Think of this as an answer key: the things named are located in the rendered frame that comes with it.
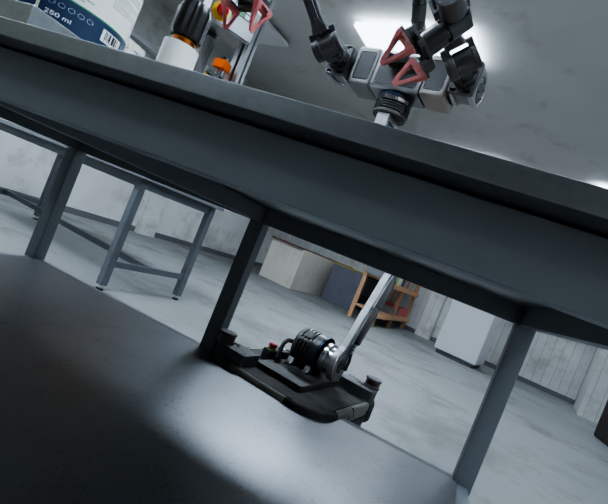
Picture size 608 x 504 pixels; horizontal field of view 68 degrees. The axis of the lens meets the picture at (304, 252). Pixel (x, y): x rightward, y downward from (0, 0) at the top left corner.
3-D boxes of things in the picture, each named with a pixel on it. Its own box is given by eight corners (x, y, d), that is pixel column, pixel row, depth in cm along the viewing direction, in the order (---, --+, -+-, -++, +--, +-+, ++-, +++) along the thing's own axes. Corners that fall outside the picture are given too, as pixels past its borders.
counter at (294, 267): (340, 300, 958) (353, 268, 958) (287, 288, 764) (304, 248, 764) (313, 288, 992) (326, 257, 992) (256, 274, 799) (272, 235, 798)
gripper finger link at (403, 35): (370, 47, 101) (407, 19, 98) (380, 64, 107) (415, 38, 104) (384, 69, 99) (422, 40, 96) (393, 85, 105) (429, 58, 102)
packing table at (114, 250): (-53, 196, 386) (-19, 110, 385) (38, 219, 455) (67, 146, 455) (96, 292, 276) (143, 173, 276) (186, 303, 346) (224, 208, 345)
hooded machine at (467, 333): (443, 351, 769) (476, 269, 769) (481, 368, 734) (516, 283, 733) (431, 350, 706) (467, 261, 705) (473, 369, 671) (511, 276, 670)
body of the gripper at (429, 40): (404, 29, 100) (434, 6, 98) (415, 54, 109) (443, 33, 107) (419, 49, 98) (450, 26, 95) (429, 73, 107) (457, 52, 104)
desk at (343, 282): (375, 316, 916) (389, 283, 915) (350, 311, 799) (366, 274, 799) (346, 303, 950) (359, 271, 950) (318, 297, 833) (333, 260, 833)
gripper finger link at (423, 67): (380, 64, 107) (414, 37, 104) (389, 79, 114) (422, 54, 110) (393, 84, 105) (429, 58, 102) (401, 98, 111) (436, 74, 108)
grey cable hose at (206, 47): (182, 86, 155) (205, 29, 155) (187, 91, 158) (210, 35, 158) (190, 89, 154) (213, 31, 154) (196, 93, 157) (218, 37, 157)
